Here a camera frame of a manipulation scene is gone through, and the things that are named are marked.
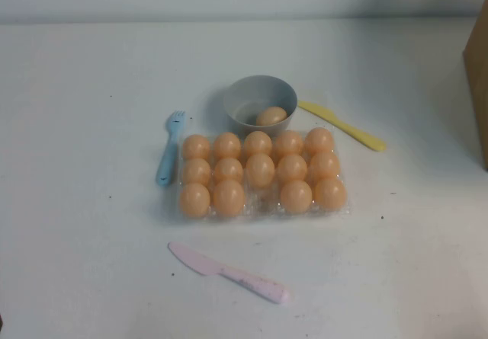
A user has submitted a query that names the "clear plastic egg tray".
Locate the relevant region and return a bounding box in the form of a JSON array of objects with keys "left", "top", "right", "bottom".
[{"left": 175, "top": 127, "right": 354, "bottom": 228}]

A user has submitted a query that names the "yellow plastic knife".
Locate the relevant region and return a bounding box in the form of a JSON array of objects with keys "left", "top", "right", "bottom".
[{"left": 297, "top": 100, "right": 387, "bottom": 152}]

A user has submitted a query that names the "orange plastic egg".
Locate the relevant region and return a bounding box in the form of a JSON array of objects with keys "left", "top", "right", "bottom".
[
  {"left": 246, "top": 152, "right": 276, "bottom": 187},
  {"left": 212, "top": 179, "right": 247, "bottom": 217},
  {"left": 303, "top": 126, "right": 336, "bottom": 155},
  {"left": 242, "top": 130, "right": 273, "bottom": 158},
  {"left": 212, "top": 131, "right": 242, "bottom": 160},
  {"left": 181, "top": 158, "right": 212, "bottom": 187},
  {"left": 178, "top": 182, "right": 211, "bottom": 219},
  {"left": 275, "top": 153, "right": 309, "bottom": 184},
  {"left": 255, "top": 106, "right": 288, "bottom": 126},
  {"left": 213, "top": 157, "right": 245, "bottom": 184},
  {"left": 280, "top": 180, "right": 313, "bottom": 215},
  {"left": 274, "top": 130, "right": 305, "bottom": 158},
  {"left": 309, "top": 150, "right": 342, "bottom": 182},
  {"left": 181, "top": 133, "right": 211, "bottom": 161},
  {"left": 314, "top": 177, "right": 348, "bottom": 210}
]

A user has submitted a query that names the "grey plastic bowl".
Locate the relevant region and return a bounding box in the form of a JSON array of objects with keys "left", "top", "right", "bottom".
[{"left": 223, "top": 75, "right": 298, "bottom": 139}]

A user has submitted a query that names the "blue plastic fork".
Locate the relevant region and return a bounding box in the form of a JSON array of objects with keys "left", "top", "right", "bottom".
[{"left": 155, "top": 110, "right": 187, "bottom": 187}]

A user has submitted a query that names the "brown cardboard box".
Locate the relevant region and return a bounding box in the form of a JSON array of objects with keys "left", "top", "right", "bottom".
[{"left": 462, "top": 14, "right": 488, "bottom": 172}]

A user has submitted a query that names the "pink plastic knife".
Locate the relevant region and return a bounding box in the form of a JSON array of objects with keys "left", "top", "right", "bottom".
[{"left": 168, "top": 241, "right": 291, "bottom": 305}]

